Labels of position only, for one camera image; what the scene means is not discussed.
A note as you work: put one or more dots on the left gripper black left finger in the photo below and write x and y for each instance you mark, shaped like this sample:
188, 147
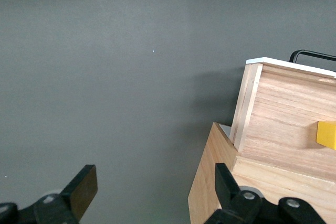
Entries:
78, 192

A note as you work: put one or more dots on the yellow cube block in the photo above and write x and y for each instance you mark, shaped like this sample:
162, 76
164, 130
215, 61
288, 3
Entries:
326, 134

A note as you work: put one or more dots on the wooden drawer cabinet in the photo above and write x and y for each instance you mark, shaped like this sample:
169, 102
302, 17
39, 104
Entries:
207, 176

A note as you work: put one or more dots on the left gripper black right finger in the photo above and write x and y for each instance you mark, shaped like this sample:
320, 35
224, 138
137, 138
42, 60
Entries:
228, 195

